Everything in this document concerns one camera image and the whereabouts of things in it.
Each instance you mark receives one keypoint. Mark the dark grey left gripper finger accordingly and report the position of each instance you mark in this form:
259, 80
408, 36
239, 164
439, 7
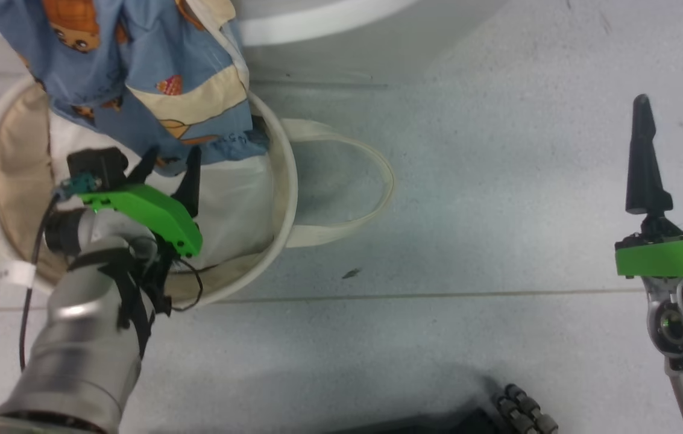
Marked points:
143, 169
191, 184

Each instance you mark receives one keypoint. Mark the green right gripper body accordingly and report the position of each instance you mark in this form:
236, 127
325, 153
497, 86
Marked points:
673, 256

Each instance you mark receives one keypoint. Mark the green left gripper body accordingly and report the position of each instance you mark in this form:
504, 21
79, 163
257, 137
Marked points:
154, 208

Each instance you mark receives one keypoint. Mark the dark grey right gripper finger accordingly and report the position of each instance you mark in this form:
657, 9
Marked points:
644, 169

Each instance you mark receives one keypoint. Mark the blue cartoon print garment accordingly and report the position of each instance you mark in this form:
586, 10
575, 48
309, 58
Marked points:
136, 48

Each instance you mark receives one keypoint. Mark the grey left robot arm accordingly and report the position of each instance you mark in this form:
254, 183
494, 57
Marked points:
76, 361

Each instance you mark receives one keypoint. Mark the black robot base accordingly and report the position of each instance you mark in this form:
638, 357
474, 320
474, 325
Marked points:
522, 413

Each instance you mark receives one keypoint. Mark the cream canvas laundry basket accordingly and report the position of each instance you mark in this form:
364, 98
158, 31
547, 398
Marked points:
15, 169

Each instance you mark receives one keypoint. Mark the white washing machine body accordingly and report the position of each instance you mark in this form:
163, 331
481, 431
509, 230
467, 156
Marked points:
347, 60

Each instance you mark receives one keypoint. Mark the white cloth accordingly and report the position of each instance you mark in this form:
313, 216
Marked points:
232, 205

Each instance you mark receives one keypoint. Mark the small dark floor scrap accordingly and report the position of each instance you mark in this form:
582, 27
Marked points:
351, 273

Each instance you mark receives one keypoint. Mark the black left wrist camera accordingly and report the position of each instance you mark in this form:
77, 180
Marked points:
97, 166

